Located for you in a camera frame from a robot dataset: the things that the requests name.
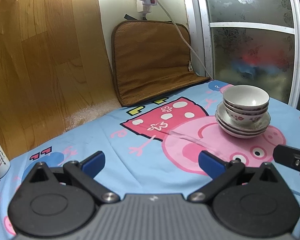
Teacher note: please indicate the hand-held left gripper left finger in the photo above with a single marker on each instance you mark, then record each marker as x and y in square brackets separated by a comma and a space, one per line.
[93, 163]

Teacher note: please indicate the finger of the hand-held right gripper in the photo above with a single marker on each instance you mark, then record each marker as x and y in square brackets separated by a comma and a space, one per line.
[290, 156]

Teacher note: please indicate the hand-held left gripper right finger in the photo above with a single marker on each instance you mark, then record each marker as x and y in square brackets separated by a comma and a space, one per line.
[211, 165]

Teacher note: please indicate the floral white plate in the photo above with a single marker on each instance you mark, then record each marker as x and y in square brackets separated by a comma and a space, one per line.
[221, 116]
[240, 131]
[242, 135]

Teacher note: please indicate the pink floral white bowl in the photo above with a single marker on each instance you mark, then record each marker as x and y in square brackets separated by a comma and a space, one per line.
[245, 96]
[233, 110]
[242, 118]

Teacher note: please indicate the cartoon pig printed blanket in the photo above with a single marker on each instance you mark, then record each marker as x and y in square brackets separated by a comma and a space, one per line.
[102, 140]

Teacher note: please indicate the white cushion tag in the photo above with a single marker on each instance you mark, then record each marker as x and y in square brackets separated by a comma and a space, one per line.
[190, 66]

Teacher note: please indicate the frosted glass sliding door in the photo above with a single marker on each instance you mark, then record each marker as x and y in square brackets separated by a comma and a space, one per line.
[252, 55]

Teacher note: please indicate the brown seat cushion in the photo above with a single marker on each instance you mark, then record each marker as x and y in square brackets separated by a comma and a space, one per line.
[150, 62]

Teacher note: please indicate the black tape strip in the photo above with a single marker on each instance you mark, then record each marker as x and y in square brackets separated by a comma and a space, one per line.
[129, 17]

